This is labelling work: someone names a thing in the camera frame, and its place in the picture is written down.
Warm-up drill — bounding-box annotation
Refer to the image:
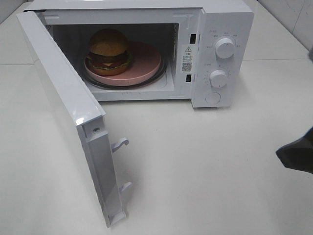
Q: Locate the burger with sesame-free bun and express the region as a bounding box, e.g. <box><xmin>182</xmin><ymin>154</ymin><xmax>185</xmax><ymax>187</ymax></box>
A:
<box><xmin>85</xmin><ymin>28</ymin><xmax>132</xmax><ymax>76</ymax></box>

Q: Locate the white microwave door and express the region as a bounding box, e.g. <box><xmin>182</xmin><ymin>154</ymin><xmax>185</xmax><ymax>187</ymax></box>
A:
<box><xmin>17</xmin><ymin>11</ymin><xmax>132</xmax><ymax>227</ymax></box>

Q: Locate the pink round plate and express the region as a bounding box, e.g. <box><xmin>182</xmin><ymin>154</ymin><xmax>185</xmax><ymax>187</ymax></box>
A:
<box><xmin>84</xmin><ymin>41</ymin><xmax>161</xmax><ymax>87</ymax></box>

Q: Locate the round white door button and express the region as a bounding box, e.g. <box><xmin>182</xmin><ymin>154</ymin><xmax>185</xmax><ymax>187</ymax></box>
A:
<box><xmin>205</xmin><ymin>92</ymin><xmax>221</xmax><ymax>105</ymax></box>

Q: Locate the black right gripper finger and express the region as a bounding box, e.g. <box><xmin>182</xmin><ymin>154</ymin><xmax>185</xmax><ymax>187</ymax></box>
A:
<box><xmin>276</xmin><ymin>128</ymin><xmax>313</xmax><ymax>173</ymax></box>

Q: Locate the glass microwave turntable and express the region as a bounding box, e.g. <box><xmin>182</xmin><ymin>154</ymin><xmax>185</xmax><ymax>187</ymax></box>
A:
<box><xmin>84</xmin><ymin>59</ymin><xmax>167</xmax><ymax>90</ymax></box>

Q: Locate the upper white microwave knob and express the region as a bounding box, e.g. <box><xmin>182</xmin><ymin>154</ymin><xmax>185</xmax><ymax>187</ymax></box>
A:
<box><xmin>215</xmin><ymin>37</ymin><xmax>235</xmax><ymax>59</ymax></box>

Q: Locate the white microwave knob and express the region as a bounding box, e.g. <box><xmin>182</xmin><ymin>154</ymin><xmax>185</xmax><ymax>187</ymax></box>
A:
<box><xmin>209</xmin><ymin>70</ymin><xmax>228</xmax><ymax>88</ymax></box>
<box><xmin>215</xmin><ymin>37</ymin><xmax>235</xmax><ymax>59</ymax></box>

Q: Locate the lower white microwave knob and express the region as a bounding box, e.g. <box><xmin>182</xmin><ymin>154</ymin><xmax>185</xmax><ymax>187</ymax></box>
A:
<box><xmin>209</xmin><ymin>70</ymin><xmax>228</xmax><ymax>88</ymax></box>

